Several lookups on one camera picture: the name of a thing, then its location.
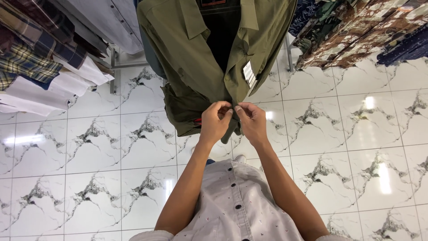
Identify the person's right hand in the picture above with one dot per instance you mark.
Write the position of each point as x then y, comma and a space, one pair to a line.
254, 125

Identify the person's left hand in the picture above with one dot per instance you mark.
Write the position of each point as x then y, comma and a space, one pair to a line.
212, 125

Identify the olive green shirt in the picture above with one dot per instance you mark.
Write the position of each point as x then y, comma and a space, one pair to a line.
180, 50

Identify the person's white shoe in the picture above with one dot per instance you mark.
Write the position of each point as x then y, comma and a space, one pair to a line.
240, 158

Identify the white price tag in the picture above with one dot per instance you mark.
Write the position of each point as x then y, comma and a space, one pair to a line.
249, 73

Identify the grey metal rack leg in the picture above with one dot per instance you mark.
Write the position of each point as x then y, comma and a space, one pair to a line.
289, 53

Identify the person's light dotted shirt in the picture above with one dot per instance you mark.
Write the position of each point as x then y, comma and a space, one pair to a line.
230, 207

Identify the blue-grey hanging garment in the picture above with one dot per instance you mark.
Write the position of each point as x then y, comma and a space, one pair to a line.
152, 57

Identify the black garment with red label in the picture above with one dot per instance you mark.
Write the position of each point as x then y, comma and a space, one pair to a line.
220, 30

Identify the rack of patterned shirts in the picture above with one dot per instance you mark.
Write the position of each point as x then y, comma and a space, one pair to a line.
354, 30

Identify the light grey buttoned shirt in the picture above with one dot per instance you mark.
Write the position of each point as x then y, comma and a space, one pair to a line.
107, 20

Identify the rack of plaid and white shirts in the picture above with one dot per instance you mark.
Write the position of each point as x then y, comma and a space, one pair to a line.
40, 57

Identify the grey metal clothes rack frame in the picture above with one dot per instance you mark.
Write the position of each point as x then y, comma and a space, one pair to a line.
113, 67

